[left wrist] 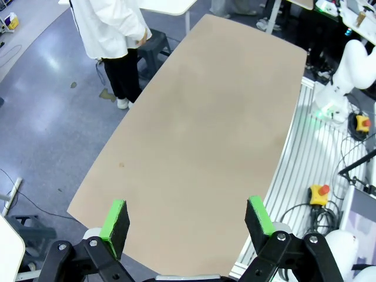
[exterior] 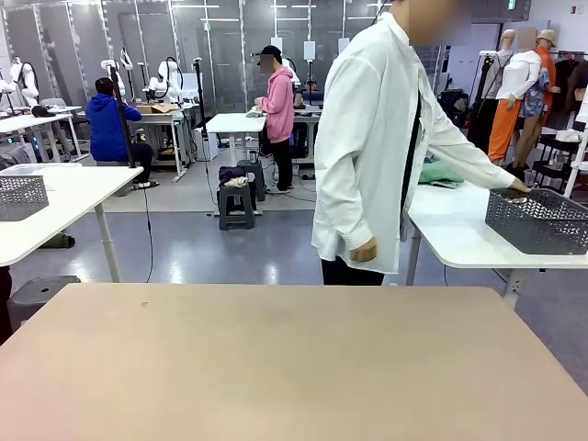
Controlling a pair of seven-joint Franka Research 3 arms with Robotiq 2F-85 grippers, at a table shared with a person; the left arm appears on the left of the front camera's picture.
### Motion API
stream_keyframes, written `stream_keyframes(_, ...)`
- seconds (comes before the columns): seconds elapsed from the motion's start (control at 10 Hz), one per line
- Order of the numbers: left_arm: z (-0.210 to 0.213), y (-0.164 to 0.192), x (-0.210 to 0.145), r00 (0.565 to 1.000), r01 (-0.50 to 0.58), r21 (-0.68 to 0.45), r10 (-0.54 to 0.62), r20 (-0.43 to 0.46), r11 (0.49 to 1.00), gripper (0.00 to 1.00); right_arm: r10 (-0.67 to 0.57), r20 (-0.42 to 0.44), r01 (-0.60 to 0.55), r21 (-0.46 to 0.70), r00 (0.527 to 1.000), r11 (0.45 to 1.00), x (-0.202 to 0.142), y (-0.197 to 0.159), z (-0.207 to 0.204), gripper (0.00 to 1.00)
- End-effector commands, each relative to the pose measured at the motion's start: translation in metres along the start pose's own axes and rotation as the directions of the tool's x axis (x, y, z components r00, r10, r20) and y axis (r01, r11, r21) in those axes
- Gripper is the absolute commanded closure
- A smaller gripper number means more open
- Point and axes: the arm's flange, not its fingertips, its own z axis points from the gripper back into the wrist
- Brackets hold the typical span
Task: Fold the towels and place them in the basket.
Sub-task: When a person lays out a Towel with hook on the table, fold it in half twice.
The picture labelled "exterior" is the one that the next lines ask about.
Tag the person's right hand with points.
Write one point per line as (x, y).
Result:
(365, 252)

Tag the person's left hand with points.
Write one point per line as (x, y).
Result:
(521, 186)

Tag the grey plastic lattice basket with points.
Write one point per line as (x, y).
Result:
(537, 225)
(23, 197)

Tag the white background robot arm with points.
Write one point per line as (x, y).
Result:
(165, 75)
(27, 78)

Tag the black metal cart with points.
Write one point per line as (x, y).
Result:
(558, 142)

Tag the black bags pile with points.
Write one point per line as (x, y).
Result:
(452, 108)

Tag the mannequin with white shirt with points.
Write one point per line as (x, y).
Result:
(519, 78)

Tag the clothes rack with dark garments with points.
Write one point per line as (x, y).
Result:
(569, 87)

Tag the person in white shirt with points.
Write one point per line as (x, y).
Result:
(358, 138)

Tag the mannequin with orange shirt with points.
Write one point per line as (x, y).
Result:
(544, 64)

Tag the mannequin with grey top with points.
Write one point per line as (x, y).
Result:
(505, 59)

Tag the grey plastic stool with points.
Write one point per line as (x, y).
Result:
(257, 177)
(229, 192)

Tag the steel tumbler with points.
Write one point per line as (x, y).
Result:
(254, 156)

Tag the dark clothes pile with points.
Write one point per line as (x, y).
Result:
(232, 174)

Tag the seated person with headset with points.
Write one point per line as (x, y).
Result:
(311, 94)

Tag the person in pink hoodie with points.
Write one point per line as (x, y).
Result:
(281, 105)

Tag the white height-adjustable desk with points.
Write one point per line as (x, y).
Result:
(234, 123)

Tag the black stand pole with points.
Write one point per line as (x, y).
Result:
(200, 105)

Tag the open cardboard box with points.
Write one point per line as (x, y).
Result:
(156, 109)

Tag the black tripod pole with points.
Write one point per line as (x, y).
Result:
(120, 110)

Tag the person in blue hoodie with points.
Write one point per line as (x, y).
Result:
(108, 128)

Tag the dark green bag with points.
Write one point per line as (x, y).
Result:
(57, 240)

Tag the dark grey round-hole stool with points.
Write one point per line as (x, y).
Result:
(46, 294)

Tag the white desk with thin legs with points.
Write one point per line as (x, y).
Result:
(27, 121)

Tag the black upright object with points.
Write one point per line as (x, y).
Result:
(4, 303)

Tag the white metal frame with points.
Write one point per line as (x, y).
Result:
(580, 156)

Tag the white desk with metal frame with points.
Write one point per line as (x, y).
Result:
(158, 117)

